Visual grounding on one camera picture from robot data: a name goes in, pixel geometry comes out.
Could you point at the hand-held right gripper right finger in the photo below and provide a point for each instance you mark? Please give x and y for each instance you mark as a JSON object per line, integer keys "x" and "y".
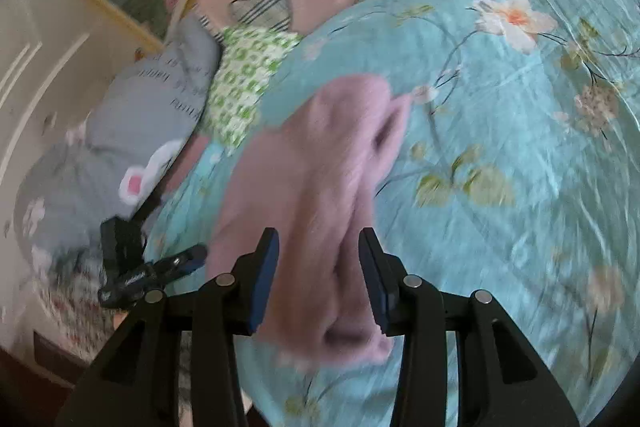
{"x": 375, "y": 287}

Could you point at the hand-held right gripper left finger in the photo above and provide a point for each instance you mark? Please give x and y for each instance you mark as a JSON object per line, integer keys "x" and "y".
{"x": 262, "y": 287}

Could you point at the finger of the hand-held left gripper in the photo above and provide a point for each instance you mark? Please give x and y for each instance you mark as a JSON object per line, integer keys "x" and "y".
{"x": 182, "y": 263}

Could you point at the mauve knit sweater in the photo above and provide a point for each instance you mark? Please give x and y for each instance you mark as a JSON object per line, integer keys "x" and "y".
{"x": 310, "y": 187}

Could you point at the red floral bed sheet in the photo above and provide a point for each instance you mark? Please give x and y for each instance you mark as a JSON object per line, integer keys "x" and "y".
{"x": 75, "y": 307}

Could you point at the grey printed pillow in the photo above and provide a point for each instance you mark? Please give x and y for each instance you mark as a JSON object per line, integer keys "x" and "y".
{"x": 140, "y": 117}

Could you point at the teal floral blanket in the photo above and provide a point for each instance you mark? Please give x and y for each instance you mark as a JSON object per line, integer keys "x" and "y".
{"x": 500, "y": 157}

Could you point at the green checked pillow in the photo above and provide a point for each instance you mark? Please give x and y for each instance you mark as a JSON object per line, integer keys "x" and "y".
{"x": 245, "y": 77}

